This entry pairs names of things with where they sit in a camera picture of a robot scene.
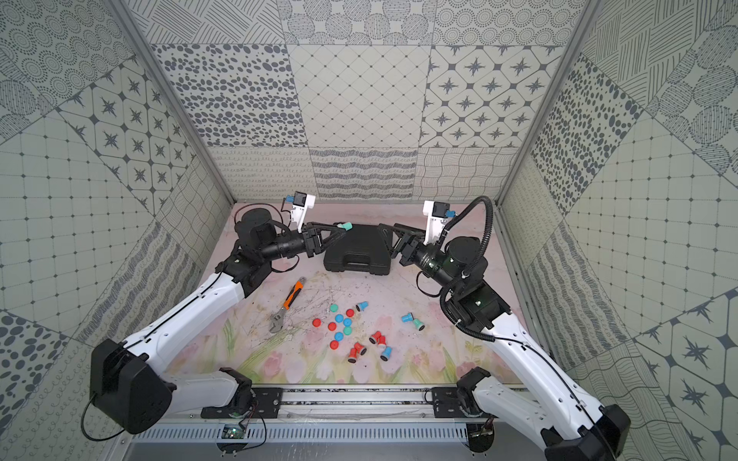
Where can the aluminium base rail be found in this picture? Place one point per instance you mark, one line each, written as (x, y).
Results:
(355, 414)

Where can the green stamp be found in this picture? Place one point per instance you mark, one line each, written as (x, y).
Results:
(418, 324)

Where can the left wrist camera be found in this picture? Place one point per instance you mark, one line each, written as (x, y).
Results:
(300, 203)

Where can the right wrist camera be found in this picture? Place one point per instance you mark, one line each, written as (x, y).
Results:
(438, 214)

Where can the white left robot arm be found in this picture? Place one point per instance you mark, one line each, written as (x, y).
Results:
(128, 379)

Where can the black plastic tool case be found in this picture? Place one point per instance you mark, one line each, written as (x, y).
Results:
(363, 249)

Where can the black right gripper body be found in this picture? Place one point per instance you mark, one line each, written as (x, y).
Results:
(410, 257)

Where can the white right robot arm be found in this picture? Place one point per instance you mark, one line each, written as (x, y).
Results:
(560, 417)

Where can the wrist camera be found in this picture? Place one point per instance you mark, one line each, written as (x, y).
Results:
(438, 214)
(300, 203)

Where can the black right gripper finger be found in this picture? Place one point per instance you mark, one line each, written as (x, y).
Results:
(387, 230)
(401, 239)

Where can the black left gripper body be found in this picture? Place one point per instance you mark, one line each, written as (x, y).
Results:
(311, 240)

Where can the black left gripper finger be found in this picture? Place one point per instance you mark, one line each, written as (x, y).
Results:
(321, 226)
(324, 239)

